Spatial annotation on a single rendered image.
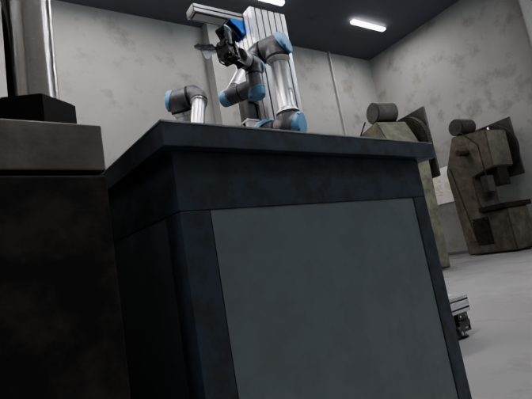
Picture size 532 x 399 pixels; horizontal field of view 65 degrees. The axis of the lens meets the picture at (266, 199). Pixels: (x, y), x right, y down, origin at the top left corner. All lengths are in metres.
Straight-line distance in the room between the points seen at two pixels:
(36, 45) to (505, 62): 11.34
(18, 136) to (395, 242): 0.70
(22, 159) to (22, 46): 0.17
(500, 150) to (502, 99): 1.75
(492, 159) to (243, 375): 9.44
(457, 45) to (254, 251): 11.89
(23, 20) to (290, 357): 0.60
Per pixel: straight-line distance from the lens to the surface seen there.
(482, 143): 10.01
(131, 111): 9.08
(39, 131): 0.55
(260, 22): 2.59
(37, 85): 0.62
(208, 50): 1.74
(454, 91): 12.20
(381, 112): 7.88
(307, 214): 0.74
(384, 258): 0.87
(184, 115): 2.44
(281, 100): 2.04
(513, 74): 11.55
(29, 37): 0.65
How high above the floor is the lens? 0.58
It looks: 9 degrees up
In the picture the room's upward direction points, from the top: 10 degrees counter-clockwise
